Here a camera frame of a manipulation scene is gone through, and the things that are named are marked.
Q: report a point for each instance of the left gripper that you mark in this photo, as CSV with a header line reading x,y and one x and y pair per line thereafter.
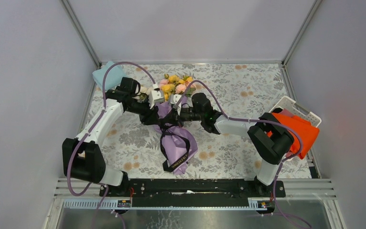
x,y
151,116

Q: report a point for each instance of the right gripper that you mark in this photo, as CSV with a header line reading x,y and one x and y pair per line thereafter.
x,y
181,118

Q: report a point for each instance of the white fake flower stem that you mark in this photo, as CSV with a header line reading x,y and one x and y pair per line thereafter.
x,y
143,94

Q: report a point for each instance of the pink fake flower stem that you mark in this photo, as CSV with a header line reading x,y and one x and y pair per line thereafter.
x,y
181,87

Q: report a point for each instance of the black ribbon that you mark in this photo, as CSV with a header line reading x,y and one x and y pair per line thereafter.
x,y
175,142

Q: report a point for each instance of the yellow fake flower stem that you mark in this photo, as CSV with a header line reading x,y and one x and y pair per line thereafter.
x,y
172,87

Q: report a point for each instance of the pink purple wrapping paper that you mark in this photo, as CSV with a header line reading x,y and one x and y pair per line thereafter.
x,y
194,150

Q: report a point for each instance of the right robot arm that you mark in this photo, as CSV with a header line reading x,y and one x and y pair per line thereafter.
x,y
255,130

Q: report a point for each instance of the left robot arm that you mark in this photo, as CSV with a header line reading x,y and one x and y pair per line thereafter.
x,y
82,156

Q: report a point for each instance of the light blue folded towel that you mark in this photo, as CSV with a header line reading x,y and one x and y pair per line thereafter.
x,y
113,78

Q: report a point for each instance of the floral tablecloth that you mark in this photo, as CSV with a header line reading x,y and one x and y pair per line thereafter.
x,y
242,90

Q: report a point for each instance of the pink cloth in basket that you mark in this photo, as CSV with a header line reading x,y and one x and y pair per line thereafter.
x,y
287,113

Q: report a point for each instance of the white plastic basket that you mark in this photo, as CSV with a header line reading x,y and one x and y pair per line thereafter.
x,y
296,107

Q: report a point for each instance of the orange cloth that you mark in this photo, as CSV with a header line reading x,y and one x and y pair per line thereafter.
x,y
287,143

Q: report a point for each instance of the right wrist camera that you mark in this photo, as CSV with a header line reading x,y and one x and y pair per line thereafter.
x,y
175,102

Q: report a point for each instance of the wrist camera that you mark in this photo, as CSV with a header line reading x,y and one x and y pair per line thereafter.
x,y
175,102
155,96

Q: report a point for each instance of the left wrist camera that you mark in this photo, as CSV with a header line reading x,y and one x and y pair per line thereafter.
x,y
155,96

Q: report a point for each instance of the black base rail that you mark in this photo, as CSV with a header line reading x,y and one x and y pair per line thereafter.
x,y
158,193

